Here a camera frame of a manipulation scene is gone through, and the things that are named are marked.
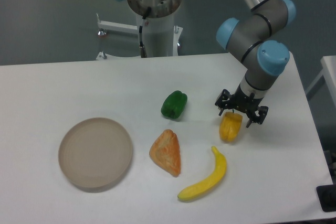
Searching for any yellow banana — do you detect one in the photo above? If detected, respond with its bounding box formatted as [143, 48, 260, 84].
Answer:
[177, 146, 227, 202]

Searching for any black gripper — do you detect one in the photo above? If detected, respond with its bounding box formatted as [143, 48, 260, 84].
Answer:
[215, 77, 269, 127]

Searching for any black device at table edge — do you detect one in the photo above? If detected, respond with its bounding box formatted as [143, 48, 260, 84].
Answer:
[316, 184, 336, 212]

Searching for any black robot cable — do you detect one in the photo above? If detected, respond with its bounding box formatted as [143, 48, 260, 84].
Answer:
[138, 6, 152, 58]

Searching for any beige round plate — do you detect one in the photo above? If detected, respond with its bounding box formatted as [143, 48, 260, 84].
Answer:
[58, 118, 133, 191]

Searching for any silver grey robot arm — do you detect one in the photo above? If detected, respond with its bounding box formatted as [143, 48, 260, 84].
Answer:
[116, 0, 296, 124]

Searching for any yellow bell pepper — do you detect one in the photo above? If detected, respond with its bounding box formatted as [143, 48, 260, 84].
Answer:
[219, 111, 243, 142]

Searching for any orange pastry turnover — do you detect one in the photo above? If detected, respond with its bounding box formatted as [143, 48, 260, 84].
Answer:
[149, 129, 181, 177]

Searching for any green bell pepper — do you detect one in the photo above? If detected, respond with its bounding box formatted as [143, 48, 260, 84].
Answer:
[161, 90, 187, 120]

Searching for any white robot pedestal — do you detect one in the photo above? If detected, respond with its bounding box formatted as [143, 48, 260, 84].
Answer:
[96, 0, 183, 58]

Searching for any white side table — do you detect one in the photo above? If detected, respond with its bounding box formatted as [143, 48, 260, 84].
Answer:
[305, 55, 335, 102]

